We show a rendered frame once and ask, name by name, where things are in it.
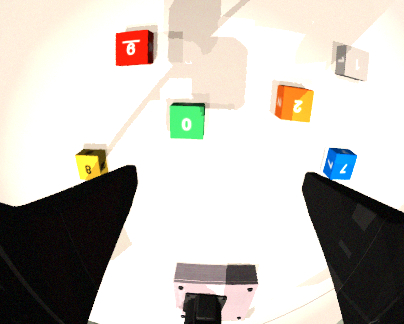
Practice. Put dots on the orange block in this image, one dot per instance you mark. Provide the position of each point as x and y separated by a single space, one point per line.
293 103

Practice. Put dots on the yellow block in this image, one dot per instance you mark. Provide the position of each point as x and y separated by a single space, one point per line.
91 163

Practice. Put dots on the green block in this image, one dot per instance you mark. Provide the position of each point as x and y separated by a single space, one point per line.
187 120

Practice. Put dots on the blue block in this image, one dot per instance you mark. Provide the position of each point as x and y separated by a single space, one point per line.
339 163

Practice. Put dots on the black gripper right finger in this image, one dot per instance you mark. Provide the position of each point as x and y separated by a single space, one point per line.
363 244

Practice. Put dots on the red digit block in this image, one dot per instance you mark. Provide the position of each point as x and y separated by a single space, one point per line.
134 48

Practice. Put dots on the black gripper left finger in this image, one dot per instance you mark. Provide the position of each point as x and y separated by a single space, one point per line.
60 246

